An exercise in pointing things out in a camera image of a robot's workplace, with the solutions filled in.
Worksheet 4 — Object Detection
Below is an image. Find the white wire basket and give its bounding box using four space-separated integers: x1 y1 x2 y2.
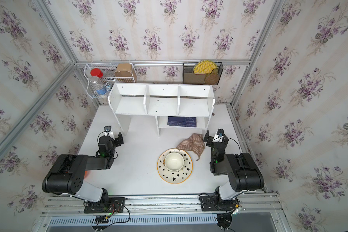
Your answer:
83 62 137 99

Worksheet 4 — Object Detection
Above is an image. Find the round cork coaster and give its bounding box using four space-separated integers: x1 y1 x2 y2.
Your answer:
204 73 219 85

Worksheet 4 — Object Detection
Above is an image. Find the brown paper box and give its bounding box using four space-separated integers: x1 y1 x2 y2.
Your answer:
114 63 134 77

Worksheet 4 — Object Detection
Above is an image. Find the brown card in mesh basket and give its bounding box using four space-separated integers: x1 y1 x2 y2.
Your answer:
183 72 206 85

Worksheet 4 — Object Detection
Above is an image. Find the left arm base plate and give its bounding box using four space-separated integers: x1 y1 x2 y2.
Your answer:
84 197 126 214

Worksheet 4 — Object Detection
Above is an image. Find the yellow woven fan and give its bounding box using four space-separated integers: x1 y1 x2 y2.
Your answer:
193 61 218 74

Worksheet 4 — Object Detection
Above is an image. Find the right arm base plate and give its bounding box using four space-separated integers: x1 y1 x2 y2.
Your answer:
198 193 240 212

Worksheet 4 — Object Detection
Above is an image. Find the star patterned plate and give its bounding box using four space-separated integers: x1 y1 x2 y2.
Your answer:
157 148 193 184

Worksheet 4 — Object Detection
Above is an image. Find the red lidded jar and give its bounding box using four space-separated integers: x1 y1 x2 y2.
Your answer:
90 68 103 78

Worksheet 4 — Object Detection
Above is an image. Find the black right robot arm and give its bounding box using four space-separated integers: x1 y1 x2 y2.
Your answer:
203 129 265 203

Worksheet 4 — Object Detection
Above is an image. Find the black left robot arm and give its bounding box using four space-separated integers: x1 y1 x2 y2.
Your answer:
42 131 124 204

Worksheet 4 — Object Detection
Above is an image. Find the cream ceramic bowl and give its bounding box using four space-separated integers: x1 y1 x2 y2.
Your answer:
164 152 184 172

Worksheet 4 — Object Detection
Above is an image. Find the black mesh basket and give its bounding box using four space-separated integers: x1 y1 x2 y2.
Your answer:
182 61 223 85

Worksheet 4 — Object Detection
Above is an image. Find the clear plastic bottle blue label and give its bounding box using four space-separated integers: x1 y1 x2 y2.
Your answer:
89 76 107 95

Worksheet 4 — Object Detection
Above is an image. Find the white wooden bookshelf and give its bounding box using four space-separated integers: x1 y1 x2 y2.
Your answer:
108 83 215 134

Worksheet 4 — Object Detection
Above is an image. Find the dark blue book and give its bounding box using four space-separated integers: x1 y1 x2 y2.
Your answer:
167 117 197 128

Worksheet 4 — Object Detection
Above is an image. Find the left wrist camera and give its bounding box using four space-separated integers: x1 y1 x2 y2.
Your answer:
104 126 114 139

